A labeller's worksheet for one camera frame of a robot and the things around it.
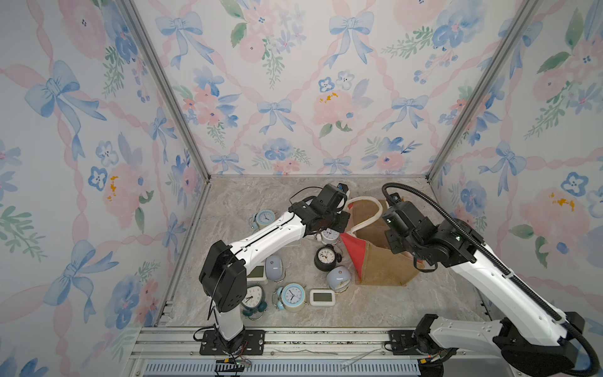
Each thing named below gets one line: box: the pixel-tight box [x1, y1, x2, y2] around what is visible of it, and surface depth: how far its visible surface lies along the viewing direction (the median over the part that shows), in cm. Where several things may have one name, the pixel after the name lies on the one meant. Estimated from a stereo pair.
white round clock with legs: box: [321, 227, 340, 246], surface depth 96 cm
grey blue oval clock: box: [264, 254, 284, 282], surface depth 84 cm
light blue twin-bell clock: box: [271, 282, 308, 313], surface depth 81 cm
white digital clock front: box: [309, 289, 337, 307], surface depth 83 cm
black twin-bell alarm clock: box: [314, 243, 343, 272], surface depth 91 cm
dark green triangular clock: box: [240, 284, 268, 317], surface depth 80 cm
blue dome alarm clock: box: [326, 265, 352, 293], surface depth 83 cm
